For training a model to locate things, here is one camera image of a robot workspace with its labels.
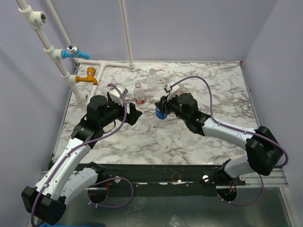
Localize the blue label water bottle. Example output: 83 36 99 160
155 107 167 128

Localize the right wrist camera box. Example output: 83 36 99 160
164 80 180 101

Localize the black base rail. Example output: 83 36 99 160
63 163 247 197

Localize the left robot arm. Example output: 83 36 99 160
21 95 142 227

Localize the orange faucet valve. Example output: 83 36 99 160
75 67 98 85

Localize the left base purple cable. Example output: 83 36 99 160
87 177 134 209

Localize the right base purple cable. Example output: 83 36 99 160
217 174 265 206

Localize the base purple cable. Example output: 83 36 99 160
87 177 134 209
217 174 265 206

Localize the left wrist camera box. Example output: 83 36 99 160
109 85 128 106

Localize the clear bottle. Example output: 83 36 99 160
146 68 158 93

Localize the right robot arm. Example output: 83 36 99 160
155 93 283 185

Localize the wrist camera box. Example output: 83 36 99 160
109 85 128 106
164 80 180 101

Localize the white pvc pipe frame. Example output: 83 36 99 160
17 0 134 107

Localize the red label small bottle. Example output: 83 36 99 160
133 82 146 104

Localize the blue faucet valve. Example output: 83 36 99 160
61 44 90 60

